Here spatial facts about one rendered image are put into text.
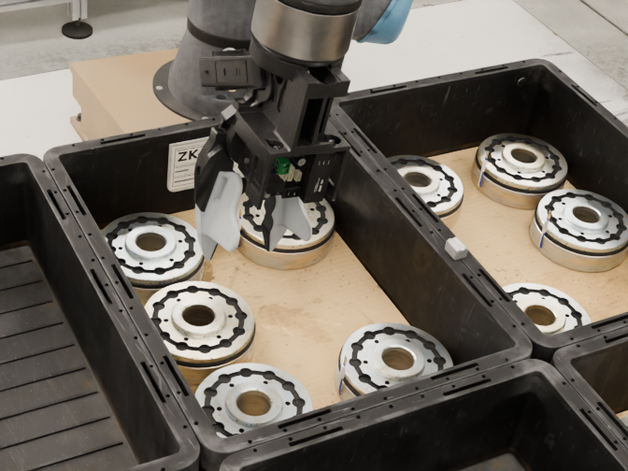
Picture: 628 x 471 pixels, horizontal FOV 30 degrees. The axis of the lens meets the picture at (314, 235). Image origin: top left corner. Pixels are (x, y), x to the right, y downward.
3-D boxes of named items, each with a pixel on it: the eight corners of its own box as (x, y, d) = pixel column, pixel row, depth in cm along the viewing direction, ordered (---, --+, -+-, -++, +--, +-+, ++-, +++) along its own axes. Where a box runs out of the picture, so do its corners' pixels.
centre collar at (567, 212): (552, 209, 124) (553, 205, 124) (588, 200, 126) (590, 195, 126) (581, 237, 121) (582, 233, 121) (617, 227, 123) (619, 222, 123)
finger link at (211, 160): (186, 210, 94) (227, 119, 90) (178, 199, 95) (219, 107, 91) (235, 214, 97) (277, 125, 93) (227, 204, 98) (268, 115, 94)
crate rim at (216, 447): (37, 169, 111) (36, 149, 110) (314, 116, 124) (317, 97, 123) (207, 480, 85) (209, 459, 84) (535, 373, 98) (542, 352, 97)
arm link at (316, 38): (243, -33, 86) (337, -33, 90) (232, 23, 88) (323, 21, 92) (290, 17, 81) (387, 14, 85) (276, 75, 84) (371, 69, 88)
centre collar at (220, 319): (162, 307, 105) (163, 303, 105) (212, 295, 107) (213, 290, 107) (183, 344, 102) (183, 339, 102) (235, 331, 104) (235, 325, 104)
